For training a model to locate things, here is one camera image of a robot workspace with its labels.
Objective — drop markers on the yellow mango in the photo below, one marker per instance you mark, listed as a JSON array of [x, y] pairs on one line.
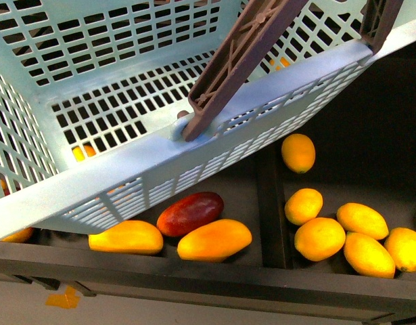
[[215, 241], [129, 237]]

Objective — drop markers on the light teal plastic basket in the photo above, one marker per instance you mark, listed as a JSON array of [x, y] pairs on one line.
[[90, 93]]

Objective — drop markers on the brown basket handle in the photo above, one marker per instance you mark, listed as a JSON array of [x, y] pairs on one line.
[[254, 33]]

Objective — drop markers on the red mango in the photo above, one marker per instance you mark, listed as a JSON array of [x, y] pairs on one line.
[[190, 213]]

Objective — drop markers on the yellow lemon centre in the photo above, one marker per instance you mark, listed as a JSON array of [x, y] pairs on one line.
[[298, 153]]

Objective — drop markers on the black fruit display tray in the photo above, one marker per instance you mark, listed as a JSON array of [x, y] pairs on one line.
[[366, 152]]

